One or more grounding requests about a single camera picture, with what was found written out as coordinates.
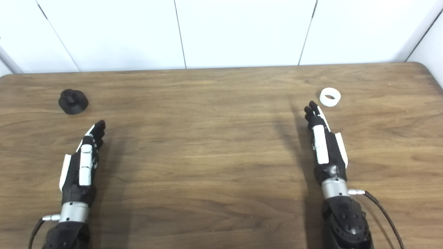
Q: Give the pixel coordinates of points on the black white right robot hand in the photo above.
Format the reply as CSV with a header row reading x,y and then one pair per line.
x,y
328,155

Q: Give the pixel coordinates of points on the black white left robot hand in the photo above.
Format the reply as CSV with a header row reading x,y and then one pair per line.
x,y
74,173

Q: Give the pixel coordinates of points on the round black plastic part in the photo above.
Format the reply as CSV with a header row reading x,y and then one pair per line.
x,y
74,105

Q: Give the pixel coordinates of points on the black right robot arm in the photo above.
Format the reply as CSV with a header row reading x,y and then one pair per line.
x,y
346,221

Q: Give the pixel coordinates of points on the grey wall corner post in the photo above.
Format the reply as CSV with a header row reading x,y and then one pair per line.
x,y
8,60

